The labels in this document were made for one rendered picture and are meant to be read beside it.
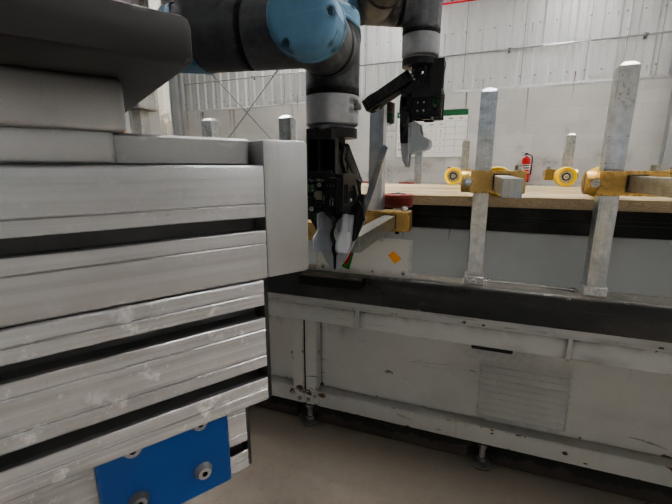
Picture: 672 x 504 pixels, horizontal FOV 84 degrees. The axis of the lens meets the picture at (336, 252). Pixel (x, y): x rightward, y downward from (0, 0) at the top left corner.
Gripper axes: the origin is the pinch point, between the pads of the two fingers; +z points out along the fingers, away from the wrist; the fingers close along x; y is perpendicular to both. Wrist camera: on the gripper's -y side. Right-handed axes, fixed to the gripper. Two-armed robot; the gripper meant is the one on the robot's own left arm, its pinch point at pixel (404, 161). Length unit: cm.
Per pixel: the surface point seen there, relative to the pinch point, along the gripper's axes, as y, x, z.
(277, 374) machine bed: -53, 34, 82
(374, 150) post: -9.4, 9.2, -2.7
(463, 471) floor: 19, 30, 99
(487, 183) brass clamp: 17.3, 9.0, 4.6
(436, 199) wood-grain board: 4.5, 26.5, 10.0
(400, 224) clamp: -1.9, 8.7, 15.1
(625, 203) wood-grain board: 49, 27, 9
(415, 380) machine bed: 1, 35, 72
